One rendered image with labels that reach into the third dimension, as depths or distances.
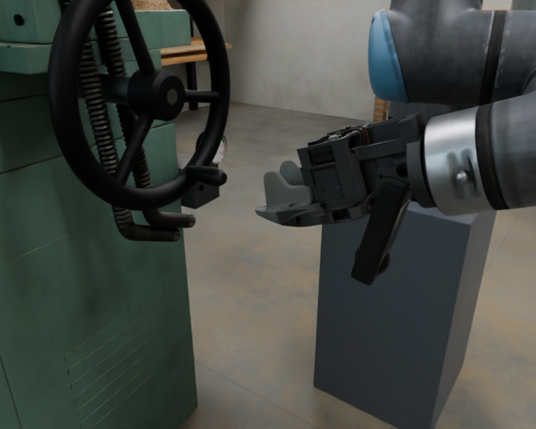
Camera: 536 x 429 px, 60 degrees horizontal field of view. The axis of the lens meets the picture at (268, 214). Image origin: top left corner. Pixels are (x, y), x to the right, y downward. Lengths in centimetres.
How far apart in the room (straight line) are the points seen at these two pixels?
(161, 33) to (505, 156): 63
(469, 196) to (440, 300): 60
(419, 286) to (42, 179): 71
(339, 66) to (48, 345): 362
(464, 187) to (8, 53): 50
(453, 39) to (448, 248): 53
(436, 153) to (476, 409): 101
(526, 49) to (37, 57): 49
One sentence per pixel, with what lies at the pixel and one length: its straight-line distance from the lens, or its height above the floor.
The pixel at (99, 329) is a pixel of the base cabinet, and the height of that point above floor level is 39.
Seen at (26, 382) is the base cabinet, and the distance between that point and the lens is 83.
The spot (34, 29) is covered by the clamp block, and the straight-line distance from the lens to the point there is 61.
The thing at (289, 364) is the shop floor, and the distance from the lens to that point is 136.
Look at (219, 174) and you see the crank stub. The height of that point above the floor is 71.
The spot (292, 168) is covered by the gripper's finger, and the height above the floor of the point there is 74.
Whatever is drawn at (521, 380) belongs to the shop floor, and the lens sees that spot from 148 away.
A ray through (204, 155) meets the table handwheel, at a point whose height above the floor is 71.
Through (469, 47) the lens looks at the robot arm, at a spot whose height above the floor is 88.
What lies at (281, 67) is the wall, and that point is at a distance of 444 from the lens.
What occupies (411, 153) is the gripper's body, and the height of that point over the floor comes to 79.
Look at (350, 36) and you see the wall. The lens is 409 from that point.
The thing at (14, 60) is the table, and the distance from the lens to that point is 61.
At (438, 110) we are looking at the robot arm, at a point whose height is 73.
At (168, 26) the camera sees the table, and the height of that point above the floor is 87.
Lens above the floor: 91
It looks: 24 degrees down
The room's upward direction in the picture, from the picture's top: straight up
